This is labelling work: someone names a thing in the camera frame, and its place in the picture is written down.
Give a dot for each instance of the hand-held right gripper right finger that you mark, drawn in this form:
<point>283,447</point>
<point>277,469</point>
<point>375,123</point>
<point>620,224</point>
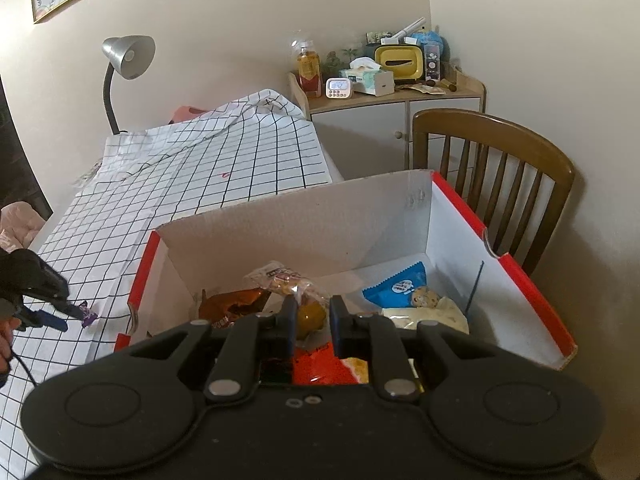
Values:
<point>337,331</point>

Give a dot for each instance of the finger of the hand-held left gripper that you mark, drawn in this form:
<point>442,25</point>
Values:
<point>70,310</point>
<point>45,320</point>

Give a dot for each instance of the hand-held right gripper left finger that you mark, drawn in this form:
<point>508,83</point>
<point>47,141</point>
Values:
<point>287,331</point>

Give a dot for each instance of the small purple candy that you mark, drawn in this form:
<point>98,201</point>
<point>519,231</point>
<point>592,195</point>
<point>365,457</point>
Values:
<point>89,316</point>

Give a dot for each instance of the brown egg clear packet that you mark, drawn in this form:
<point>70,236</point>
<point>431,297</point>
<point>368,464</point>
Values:
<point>310,316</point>

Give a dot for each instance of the red snack packet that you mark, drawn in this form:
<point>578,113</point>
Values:
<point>315,365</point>

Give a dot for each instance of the dark brown snack packet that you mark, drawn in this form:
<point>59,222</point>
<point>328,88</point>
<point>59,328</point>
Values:
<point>225,305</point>

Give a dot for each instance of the light blue cookie packet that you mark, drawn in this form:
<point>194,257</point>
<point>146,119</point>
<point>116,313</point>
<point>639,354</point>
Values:
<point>395,287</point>

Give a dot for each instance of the pale yellow snack packet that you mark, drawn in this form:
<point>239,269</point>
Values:
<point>435,316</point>

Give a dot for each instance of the red white cardboard box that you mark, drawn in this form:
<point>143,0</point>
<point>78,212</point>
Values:
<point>325,220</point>

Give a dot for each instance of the person's left hand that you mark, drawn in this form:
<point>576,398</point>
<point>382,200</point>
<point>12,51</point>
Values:
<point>5,340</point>

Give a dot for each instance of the pink cushioned chair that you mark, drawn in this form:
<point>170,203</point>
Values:
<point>17,217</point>

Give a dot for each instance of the white checkered tablecloth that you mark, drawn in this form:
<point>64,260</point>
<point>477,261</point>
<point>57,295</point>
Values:
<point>200,170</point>

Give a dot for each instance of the white wooden cabinet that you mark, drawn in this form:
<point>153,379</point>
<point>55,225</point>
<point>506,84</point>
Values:
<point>360,125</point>

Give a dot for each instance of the pink item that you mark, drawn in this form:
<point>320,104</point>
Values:
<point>185,112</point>

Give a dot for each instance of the white digital timer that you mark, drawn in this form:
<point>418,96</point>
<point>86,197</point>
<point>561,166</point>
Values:
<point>337,87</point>

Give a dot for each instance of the silver desk lamp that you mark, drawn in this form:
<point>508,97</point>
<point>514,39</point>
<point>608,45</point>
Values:
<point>130,52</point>

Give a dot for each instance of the pale green tissue pack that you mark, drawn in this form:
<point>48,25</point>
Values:
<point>370,82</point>

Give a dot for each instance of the brown wooden chair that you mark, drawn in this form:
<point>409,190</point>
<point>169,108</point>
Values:
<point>500,132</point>

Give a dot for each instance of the brown paper packets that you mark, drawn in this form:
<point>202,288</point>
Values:
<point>427,89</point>

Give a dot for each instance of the orange drink bottle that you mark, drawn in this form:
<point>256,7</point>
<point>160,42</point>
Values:
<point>309,67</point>

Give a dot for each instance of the yellow tissue box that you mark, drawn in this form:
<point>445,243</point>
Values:
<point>400,57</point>

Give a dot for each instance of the small black white device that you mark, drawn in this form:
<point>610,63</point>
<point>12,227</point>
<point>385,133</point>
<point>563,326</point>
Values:
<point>432,62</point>

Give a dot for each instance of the blue round object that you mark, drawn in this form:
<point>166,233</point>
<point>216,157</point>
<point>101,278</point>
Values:
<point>425,39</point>

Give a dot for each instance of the white tube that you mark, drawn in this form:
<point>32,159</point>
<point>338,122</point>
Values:
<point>407,27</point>

